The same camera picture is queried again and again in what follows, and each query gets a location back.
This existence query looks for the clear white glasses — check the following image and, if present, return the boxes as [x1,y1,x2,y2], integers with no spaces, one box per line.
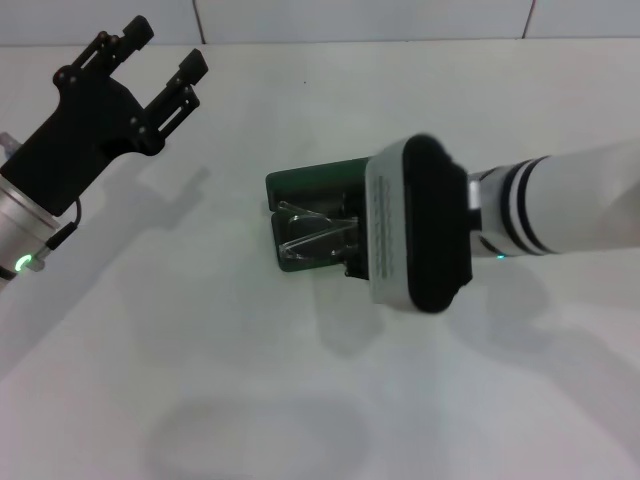
[273,199,361,261]

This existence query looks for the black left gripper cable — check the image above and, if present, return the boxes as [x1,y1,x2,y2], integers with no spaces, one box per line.
[34,198,84,266]

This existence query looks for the green glasses case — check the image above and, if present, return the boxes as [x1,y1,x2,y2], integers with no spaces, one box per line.
[264,157,374,274]

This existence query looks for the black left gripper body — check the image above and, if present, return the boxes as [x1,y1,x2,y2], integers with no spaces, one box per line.
[0,63,167,218]

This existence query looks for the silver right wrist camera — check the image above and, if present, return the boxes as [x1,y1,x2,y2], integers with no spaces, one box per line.
[363,132,474,314]

